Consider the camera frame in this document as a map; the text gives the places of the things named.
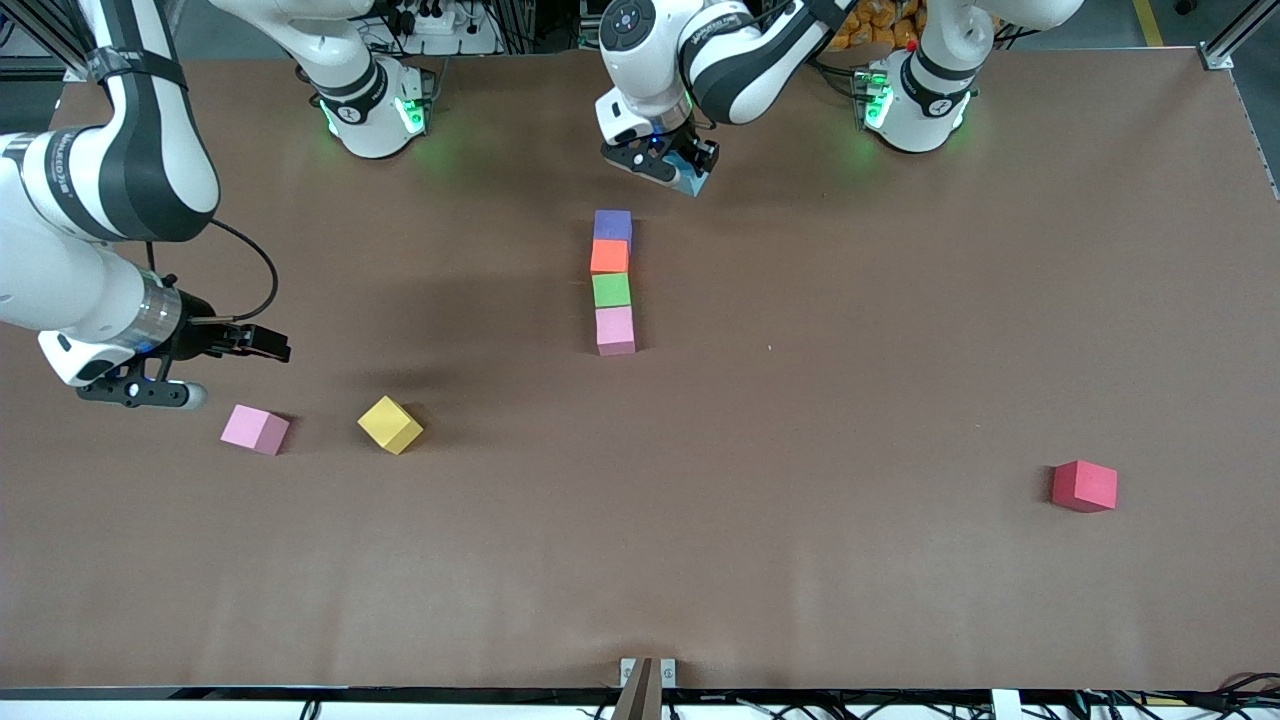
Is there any pink foam cube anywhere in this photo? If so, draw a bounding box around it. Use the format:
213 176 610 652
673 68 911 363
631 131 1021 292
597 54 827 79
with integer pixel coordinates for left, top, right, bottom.
595 306 637 357
220 404 291 457

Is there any yellow foam cube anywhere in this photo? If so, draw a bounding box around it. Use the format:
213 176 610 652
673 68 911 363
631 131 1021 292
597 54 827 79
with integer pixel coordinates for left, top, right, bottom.
357 395 424 456

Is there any orange packets pile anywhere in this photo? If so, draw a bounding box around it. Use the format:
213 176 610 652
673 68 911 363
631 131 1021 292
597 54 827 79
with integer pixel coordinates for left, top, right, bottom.
830 0 926 51

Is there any white power strip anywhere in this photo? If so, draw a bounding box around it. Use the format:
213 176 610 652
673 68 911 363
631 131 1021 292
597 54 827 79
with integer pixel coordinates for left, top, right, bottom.
385 0 471 36

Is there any red foam cube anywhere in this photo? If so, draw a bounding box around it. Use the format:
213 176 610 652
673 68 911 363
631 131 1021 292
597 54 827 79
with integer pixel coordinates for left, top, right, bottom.
1051 459 1119 514

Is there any brown pointed strip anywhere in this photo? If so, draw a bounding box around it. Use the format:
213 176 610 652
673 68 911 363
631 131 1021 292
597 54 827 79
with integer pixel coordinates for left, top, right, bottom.
611 657 654 720

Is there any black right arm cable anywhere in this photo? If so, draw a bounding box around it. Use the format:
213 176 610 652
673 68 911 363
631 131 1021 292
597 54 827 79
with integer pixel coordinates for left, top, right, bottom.
150 218 281 323

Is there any aluminium frame post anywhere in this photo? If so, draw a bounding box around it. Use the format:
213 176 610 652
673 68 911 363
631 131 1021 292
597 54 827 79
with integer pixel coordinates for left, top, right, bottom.
0 0 96 83
1195 0 1280 71

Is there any metal table edge bracket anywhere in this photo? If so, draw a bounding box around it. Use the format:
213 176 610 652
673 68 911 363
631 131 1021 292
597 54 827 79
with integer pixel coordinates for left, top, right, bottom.
619 657 678 690

